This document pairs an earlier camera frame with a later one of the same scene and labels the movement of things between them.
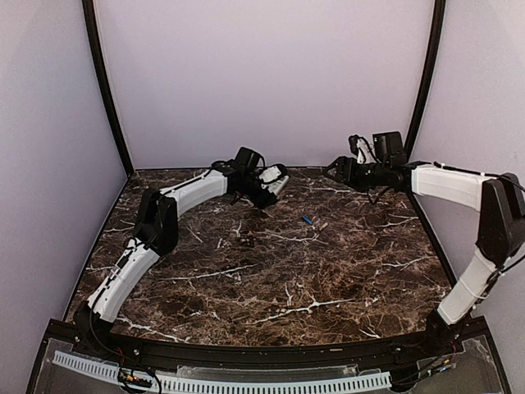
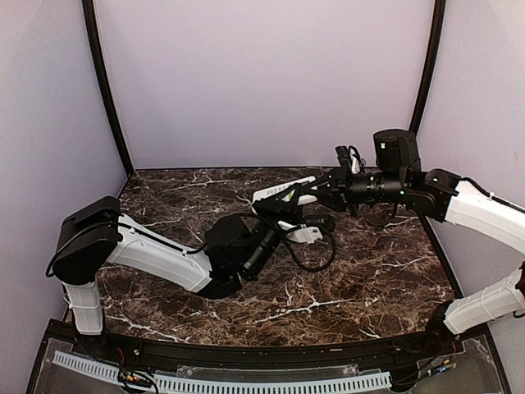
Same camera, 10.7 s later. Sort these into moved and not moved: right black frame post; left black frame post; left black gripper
Moved: left black gripper
Not moved: left black frame post; right black frame post
